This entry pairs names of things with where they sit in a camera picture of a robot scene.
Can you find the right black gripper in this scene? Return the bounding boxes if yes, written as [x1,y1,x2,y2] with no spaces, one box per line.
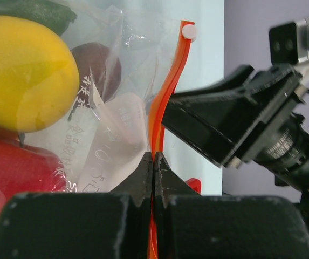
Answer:
[162,64,302,168]

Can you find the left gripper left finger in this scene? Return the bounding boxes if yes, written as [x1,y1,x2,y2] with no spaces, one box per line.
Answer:
[0,152,153,258]

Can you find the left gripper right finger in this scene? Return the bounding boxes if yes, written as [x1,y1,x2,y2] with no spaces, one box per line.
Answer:
[154,153,309,258]

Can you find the dark purple fake fruit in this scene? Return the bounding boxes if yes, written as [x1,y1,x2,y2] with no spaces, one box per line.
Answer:
[72,42,122,109]

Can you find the red fake apple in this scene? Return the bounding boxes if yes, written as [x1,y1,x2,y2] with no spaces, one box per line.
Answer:
[0,128,66,211]

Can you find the clear zip top bag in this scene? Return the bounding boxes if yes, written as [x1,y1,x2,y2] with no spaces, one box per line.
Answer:
[0,0,198,259]

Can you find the yellow fake apple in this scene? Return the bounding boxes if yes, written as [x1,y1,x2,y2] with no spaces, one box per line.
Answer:
[0,16,79,133]

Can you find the dark green fake avocado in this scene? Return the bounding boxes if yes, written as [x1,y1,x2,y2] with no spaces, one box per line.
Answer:
[0,0,77,36]

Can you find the red plastic tray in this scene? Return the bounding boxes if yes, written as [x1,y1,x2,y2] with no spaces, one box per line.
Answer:
[185,178,202,194]

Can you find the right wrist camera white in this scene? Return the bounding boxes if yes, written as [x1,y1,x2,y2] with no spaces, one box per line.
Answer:
[269,16,309,84]

